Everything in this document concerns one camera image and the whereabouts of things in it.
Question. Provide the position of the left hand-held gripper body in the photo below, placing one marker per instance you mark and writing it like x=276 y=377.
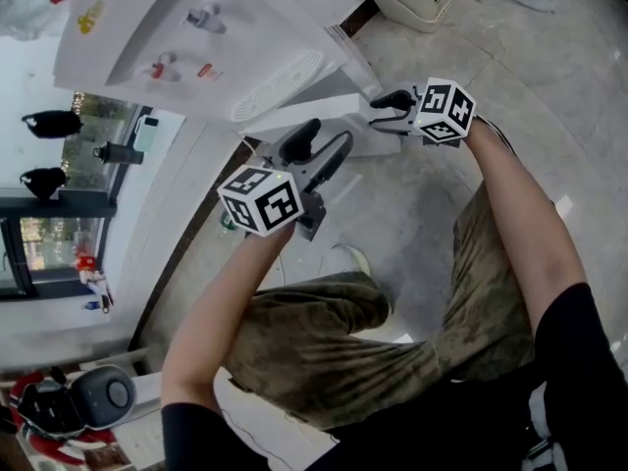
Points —
x=260 y=199

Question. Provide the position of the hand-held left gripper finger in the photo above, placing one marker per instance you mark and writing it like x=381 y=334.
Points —
x=297 y=145
x=331 y=162

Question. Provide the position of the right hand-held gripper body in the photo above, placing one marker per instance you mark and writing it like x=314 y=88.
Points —
x=444 y=111

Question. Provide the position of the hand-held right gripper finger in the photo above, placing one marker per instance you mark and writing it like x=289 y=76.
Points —
x=392 y=124
x=392 y=100

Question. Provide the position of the white water dispenser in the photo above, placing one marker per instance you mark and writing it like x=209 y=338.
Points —
x=221 y=27

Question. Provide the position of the person's left forearm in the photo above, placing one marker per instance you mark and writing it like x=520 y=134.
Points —
x=221 y=322

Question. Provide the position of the person's right forearm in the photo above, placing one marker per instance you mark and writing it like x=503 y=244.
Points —
x=530 y=224

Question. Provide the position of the clear bottle green label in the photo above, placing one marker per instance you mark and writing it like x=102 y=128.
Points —
x=226 y=221

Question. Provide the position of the person's left white shoe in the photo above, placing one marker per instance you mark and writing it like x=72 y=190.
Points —
x=355 y=258

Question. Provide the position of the white windowsill ledge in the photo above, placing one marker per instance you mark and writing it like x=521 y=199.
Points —
x=162 y=214

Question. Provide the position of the mint green phone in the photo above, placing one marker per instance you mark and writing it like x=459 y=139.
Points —
x=147 y=133

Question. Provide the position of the black insulated tumbler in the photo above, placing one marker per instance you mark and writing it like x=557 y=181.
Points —
x=120 y=152

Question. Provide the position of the red and white packet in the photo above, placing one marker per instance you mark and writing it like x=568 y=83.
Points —
x=87 y=263

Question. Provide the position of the small black gadget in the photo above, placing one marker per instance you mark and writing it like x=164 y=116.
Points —
x=105 y=303

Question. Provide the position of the small blue bottle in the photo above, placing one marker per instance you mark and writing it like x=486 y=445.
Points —
x=91 y=305

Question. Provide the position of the group of black hanging pouches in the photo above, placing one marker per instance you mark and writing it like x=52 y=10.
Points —
x=51 y=123

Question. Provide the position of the white rounded stand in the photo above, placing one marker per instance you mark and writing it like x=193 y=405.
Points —
x=147 y=390

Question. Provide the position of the person's black shirt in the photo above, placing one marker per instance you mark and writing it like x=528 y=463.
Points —
x=441 y=434

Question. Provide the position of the red and white striped cloth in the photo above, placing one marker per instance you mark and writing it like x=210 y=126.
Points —
x=59 y=452

